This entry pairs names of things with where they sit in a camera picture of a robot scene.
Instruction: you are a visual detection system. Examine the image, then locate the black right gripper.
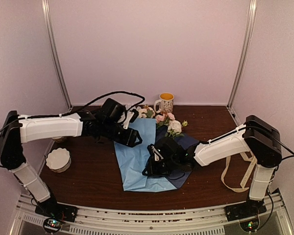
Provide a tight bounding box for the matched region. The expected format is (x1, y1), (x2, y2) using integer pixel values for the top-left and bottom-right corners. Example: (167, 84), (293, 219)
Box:
(143, 157), (179, 178)

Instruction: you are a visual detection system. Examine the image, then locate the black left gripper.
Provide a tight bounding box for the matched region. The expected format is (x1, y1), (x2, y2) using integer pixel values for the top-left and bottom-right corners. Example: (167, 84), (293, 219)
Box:
(101, 120), (143, 148)

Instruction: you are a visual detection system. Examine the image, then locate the white rose fake flower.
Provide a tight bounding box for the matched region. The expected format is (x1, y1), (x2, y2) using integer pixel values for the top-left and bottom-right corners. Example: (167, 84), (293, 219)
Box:
(165, 120), (188, 138)

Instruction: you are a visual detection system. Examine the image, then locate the blue wrapping paper sheet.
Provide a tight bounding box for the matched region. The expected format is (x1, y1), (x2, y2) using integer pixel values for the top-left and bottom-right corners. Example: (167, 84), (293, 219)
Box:
(114, 118), (191, 192)

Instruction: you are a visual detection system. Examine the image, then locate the pink fake flower stem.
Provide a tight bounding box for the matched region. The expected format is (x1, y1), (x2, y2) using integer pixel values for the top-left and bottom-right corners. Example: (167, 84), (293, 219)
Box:
(137, 105), (176, 129)

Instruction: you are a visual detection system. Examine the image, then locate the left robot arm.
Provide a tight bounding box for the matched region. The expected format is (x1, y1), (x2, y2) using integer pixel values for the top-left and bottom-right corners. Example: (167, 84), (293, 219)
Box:
(0, 98), (142, 217)

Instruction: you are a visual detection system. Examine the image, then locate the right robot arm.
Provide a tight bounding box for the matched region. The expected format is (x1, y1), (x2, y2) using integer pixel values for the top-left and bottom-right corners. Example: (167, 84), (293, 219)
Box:
(142, 115), (282, 216)

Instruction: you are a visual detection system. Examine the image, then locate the floral ceramic mug yellow inside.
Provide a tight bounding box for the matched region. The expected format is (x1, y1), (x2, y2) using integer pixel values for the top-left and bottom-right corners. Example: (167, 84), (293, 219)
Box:
(153, 93), (174, 114)

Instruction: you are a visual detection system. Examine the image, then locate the cream ceramic bowl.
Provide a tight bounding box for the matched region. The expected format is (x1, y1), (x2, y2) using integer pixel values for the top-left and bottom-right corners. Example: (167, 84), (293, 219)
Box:
(52, 137), (68, 143)

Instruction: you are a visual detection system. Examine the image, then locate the white scalloped dish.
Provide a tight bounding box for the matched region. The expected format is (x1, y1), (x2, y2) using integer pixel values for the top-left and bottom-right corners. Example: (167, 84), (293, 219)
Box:
(46, 148), (72, 173)

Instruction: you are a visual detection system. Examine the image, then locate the cream ribbon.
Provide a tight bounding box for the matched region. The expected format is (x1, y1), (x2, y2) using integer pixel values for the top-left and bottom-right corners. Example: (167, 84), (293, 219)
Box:
(220, 151), (257, 193)

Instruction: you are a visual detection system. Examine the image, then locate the front aluminium rail base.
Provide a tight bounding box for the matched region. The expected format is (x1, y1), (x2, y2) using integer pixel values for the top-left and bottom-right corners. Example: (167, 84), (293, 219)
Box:
(9, 190), (292, 235)

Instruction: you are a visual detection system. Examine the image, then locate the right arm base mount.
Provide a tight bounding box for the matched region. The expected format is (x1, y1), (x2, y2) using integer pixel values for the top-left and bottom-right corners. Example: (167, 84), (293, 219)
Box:
(224, 199), (267, 221)

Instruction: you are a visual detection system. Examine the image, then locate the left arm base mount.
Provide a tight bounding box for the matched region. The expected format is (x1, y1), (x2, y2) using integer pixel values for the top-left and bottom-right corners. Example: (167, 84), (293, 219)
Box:
(35, 202), (78, 222)

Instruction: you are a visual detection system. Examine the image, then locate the left aluminium corner post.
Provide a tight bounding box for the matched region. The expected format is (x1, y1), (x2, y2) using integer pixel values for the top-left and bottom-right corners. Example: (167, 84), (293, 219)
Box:
(41, 0), (72, 110)

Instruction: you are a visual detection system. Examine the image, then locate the aluminium corner post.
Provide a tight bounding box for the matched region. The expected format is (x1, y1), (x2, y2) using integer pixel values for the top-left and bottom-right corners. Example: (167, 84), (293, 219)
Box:
(227, 0), (258, 109)
(41, 0), (72, 110)

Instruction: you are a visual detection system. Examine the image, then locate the right aluminium corner post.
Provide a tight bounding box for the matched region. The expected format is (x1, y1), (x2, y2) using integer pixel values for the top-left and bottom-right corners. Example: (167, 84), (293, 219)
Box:
(227, 0), (258, 109)

